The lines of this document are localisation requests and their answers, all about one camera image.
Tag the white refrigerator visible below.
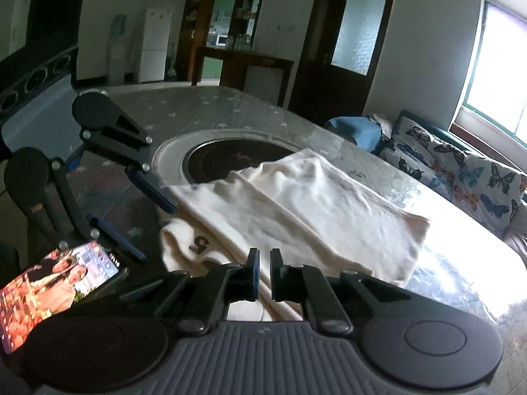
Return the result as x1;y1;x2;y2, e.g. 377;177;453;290
138;6;174;83

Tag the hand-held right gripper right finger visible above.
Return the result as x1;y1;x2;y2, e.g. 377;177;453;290
269;249;412;334

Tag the green framed window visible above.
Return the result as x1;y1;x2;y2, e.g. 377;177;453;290
451;0;527;149

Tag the white water dispenser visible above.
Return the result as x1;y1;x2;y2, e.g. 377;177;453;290
108;14;127;83

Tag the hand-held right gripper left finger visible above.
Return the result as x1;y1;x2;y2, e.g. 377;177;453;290
119;248;261;336

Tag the dark wooden counter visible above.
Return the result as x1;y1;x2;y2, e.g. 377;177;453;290
198;46;295;108

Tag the smartphone with lit screen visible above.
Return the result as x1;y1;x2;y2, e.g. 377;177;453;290
0;241;128;355

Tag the blue pillow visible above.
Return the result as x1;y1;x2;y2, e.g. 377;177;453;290
325;116;383;153

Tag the round black induction cooktop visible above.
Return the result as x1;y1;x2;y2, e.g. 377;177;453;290
183;139;305;186

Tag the dark wooden shelf cabinet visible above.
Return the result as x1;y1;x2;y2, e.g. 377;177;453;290
177;0;270;87

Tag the cream garment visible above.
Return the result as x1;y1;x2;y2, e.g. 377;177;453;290
158;148;431;322

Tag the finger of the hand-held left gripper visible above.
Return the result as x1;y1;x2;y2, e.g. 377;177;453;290
48;158;148;264
80;103;179;215

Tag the beige towel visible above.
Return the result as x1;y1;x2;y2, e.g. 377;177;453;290
371;114;392;136

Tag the dark wooden door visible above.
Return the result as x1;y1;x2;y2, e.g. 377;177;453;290
288;0;400;126

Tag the teal sofa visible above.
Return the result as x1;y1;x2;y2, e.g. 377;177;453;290
397;109;527;256

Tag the butterfly print cushion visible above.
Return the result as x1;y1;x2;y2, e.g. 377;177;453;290
428;144;527;231
379;116;466;198

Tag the dark rectangular wall panel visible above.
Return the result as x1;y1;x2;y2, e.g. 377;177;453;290
25;0;87;50

